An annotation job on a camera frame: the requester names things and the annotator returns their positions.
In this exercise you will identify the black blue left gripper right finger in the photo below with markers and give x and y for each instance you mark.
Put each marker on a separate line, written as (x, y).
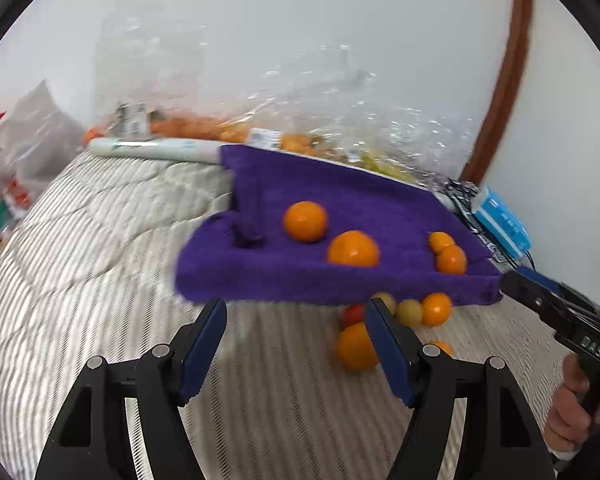
(501, 439)

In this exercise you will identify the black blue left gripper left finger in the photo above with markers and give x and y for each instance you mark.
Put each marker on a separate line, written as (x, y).
(90, 438)

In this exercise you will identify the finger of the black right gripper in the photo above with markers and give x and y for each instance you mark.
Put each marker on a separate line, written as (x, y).
(557, 304)

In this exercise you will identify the purple towel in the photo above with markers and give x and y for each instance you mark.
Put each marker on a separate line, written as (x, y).
(243, 253)

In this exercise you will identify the person's hand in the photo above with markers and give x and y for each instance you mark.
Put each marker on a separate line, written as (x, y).
(568, 425)

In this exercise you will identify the orange behind right finger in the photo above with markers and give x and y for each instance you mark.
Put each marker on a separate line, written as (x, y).
(443, 346)

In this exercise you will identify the blue white box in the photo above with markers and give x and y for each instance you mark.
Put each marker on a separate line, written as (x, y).
(500, 221)

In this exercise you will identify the small orange lower right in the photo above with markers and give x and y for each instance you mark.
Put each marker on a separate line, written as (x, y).
(451, 260)

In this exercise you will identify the small orange below towel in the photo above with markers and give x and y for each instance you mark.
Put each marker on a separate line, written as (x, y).
(436, 309)

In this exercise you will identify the small orange upper right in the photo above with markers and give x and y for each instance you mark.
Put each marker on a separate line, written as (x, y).
(438, 241)

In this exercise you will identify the green-yellow small fruit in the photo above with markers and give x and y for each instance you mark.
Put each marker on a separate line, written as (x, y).
(409, 313)

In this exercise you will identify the white quilted mattress cover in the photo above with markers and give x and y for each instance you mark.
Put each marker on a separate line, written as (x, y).
(89, 271)

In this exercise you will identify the pale fruit behind finger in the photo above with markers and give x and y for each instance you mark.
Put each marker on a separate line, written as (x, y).
(388, 301)

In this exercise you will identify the large orange on bed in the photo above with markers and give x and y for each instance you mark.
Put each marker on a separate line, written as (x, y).
(354, 350)

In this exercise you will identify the red tomato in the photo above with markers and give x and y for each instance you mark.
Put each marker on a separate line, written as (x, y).
(351, 315)

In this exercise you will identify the large orange on towel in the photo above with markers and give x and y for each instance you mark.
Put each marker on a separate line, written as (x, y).
(354, 248)

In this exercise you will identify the orange on towel left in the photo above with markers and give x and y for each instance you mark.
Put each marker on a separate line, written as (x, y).
(305, 222)

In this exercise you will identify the grey white plastic bag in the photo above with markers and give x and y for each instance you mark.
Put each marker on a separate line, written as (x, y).
(37, 141)

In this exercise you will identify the white rolled tube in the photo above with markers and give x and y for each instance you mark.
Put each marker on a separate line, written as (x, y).
(178, 150)

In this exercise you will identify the clear plastic fruit bag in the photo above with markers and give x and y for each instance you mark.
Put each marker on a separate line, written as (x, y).
(317, 103)

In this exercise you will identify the brown wooden door frame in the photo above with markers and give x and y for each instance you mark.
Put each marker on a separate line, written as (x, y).
(504, 94)

